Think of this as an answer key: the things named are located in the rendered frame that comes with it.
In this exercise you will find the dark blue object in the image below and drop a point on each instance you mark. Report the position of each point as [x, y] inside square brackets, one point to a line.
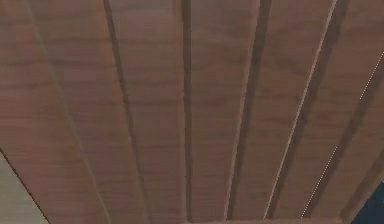
[373, 210]

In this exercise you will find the brown wooden slatted furniture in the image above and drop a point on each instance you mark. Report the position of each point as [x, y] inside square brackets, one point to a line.
[213, 110]

